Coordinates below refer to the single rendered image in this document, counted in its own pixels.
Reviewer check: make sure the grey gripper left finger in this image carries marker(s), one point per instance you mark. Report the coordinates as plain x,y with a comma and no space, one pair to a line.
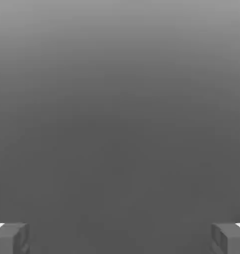
9,238

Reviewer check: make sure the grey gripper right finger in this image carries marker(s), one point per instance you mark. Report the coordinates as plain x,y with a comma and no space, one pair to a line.
231,238

